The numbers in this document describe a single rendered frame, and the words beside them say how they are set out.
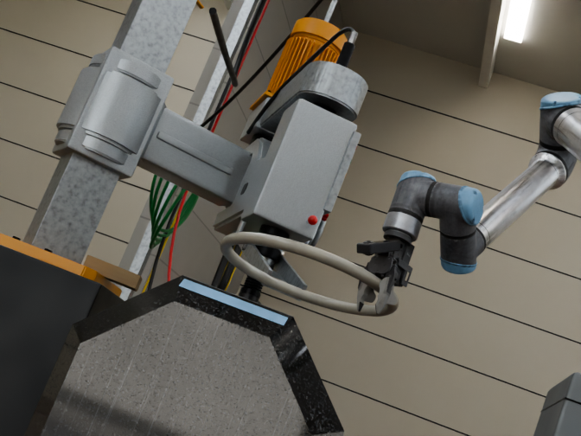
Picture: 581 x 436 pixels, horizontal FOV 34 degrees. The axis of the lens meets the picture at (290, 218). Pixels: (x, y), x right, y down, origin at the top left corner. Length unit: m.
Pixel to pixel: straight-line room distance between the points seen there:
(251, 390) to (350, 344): 5.53
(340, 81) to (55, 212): 1.11
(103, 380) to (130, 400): 0.09
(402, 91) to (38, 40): 3.44
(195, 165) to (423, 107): 5.04
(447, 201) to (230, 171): 1.49
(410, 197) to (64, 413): 1.05
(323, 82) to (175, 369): 1.14
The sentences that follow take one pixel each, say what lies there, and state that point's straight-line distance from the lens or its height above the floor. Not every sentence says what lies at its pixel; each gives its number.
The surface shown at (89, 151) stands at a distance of 3.51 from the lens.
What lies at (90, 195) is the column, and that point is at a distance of 3.53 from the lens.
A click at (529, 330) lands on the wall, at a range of 8.07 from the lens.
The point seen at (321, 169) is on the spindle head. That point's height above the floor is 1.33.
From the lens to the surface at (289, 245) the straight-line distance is 2.29.
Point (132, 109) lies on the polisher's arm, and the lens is 3.53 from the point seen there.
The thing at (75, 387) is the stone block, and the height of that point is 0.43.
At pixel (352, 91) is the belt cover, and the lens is 3.20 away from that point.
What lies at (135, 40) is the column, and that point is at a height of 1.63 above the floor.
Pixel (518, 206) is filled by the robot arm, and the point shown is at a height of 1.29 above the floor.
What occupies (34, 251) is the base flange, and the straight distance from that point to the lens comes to 3.35.
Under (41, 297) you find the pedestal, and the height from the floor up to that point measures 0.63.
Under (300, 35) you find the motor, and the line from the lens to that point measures 3.98.
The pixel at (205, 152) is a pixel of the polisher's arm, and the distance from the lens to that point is 3.69.
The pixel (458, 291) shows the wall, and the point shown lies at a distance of 8.08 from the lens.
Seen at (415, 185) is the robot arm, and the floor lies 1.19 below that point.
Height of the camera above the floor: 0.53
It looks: 11 degrees up
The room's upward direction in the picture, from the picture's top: 22 degrees clockwise
